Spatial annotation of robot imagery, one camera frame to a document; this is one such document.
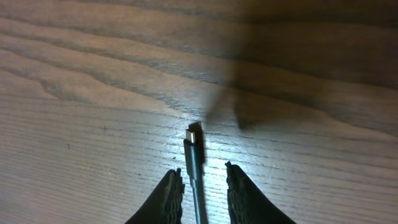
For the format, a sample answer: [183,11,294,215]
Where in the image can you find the black charger cable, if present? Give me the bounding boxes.
[183,129,208,224]

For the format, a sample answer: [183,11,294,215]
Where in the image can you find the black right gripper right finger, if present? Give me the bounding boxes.
[226,161,295,224]

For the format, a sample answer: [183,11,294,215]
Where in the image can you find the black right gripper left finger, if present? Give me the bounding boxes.
[125,168,185,224]

